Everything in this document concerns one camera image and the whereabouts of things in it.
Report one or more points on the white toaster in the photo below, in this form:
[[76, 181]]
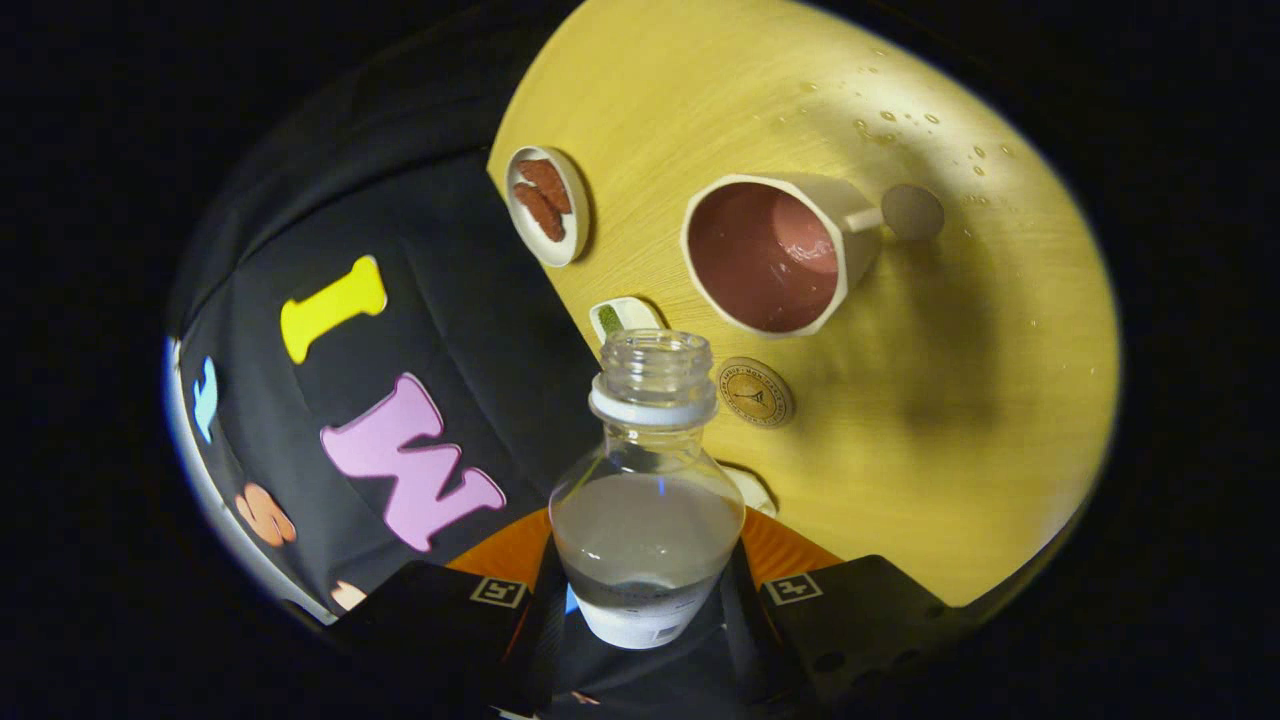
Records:
[[753, 492]]

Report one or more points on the red sausage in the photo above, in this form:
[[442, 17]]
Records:
[[538, 212], [548, 182]]

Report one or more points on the wooden table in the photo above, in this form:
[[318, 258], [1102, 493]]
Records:
[[950, 450]]

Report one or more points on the white divided snack dish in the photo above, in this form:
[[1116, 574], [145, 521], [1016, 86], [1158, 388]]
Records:
[[637, 312]]

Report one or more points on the round cork coaster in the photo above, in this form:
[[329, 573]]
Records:
[[756, 393]]

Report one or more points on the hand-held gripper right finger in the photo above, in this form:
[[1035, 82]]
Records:
[[860, 620]]

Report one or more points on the clear plastic juice bottle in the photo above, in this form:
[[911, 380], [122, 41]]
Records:
[[645, 540]]

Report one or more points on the white oval plate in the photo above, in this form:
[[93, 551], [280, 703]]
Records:
[[575, 240]]

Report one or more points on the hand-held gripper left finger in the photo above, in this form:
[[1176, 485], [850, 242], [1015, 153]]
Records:
[[440, 625]]

